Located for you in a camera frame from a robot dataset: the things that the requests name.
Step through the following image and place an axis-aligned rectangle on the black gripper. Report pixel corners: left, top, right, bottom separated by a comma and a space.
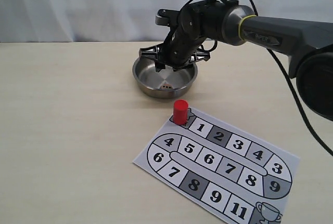
139, 29, 210, 72

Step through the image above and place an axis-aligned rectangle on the small wooden die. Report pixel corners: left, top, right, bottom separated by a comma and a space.
160, 85, 172, 90

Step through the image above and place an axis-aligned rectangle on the red cylinder game piece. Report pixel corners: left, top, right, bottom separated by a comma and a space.
173, 99, 188, 125

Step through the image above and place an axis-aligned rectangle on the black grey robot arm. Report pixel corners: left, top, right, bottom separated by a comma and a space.
139, 0, 332, 120

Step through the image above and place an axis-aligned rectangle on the stainless steel round bowl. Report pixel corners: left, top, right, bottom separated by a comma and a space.
132, 58, 198, 99

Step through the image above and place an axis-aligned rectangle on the printed paper game board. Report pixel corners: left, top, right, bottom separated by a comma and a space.
133, 108, 299, 223

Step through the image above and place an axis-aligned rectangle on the white curtain backdrop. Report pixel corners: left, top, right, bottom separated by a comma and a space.
1, 0, 332, 42

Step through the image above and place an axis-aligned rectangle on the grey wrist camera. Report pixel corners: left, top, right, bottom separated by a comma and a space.
155, 9, 179, 27

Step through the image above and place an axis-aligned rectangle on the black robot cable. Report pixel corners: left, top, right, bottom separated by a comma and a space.
186, 0, 333, 156

